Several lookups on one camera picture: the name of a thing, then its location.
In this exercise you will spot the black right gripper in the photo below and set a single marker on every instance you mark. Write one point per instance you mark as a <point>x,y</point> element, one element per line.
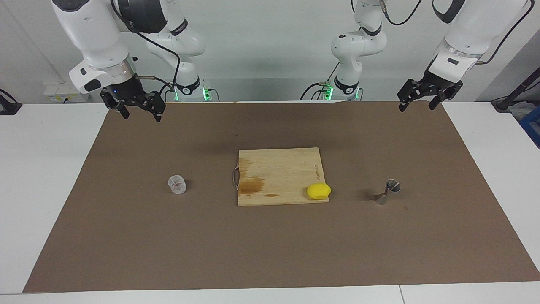
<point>128,93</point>

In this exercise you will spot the black stand leg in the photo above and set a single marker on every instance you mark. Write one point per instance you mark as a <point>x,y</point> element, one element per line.
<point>512,95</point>

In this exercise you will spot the brown table mat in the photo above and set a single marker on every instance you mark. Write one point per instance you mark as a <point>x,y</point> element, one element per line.
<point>270,245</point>

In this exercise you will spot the black table clamp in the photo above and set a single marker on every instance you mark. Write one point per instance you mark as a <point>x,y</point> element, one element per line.
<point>8,107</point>

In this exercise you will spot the yellow lemon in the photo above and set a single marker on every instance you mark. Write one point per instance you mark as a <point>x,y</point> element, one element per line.
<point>318,191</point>

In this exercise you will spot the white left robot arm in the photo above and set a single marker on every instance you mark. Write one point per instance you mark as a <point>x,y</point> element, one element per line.
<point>468,29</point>

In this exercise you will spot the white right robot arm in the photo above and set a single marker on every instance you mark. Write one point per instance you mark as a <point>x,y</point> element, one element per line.
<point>93,33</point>

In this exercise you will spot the wooden cutting board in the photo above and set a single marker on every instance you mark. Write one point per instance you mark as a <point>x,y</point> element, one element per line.
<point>278,173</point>

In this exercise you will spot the white power strip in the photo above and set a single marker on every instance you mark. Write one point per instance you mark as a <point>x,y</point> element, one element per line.
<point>59,90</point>

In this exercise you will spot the small clear glass cup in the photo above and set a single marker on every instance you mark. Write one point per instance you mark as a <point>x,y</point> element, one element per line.
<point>177,185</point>

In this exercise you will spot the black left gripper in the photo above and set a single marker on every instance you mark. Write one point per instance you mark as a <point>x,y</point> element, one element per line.
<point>436,82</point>

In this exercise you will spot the steel double jigger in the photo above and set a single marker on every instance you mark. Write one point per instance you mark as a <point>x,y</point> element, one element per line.
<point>393,185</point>

